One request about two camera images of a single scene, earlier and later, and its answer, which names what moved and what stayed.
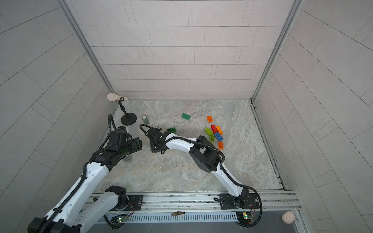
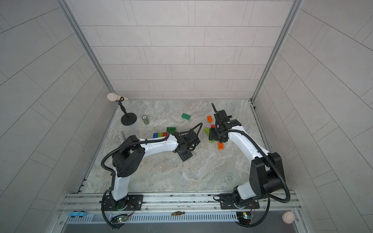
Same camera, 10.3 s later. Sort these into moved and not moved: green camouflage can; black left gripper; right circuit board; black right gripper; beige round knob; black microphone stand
Moved: black left gripper; black right gripper
Not moved: right circuit board; green camouflage can; black microphone stand; beige round knob
